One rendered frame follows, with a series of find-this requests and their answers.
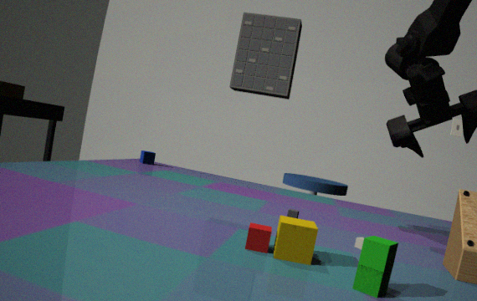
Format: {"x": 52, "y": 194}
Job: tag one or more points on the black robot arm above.
{"x": 434, "y": 32}

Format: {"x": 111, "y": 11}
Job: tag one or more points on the red block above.
{"x": 258, "y": 237}

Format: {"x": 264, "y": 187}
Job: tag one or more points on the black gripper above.
{"x": 433, "y": 112}

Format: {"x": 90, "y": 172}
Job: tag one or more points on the green block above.
{"x": 371, "y": 281}
{"x": 378, "y": 253}

